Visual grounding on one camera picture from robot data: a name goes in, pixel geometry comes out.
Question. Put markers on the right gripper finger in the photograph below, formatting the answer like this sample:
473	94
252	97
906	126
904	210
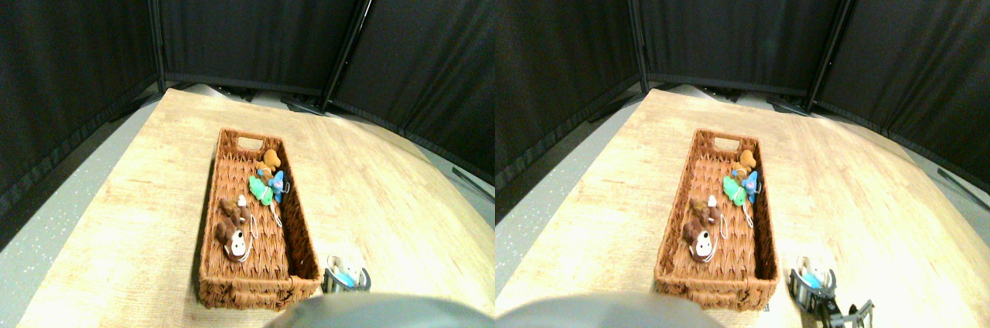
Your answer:
834	285
367	280
327	278
797	285

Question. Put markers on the blue and white plush toy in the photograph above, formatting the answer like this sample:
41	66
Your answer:
348	278
812	280

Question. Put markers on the brown monkey plush toy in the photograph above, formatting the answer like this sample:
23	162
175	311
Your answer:
234	244
702	244

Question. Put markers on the green plush toy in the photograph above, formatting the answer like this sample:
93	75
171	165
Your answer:
261	190
735	190

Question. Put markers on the small brown plush toy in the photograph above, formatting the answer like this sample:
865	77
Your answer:
705	208
230	208

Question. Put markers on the brown wicker basket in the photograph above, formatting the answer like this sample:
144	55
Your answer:
688	281
232	281

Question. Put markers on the curtain stand foot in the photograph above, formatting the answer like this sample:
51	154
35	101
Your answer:
133	107
473	185
719	94
238	94
963	189
303	106
615	109
789	107

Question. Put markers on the curtain stand pole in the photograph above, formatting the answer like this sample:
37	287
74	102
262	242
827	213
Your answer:
356	26
155	18
839	26
634	18

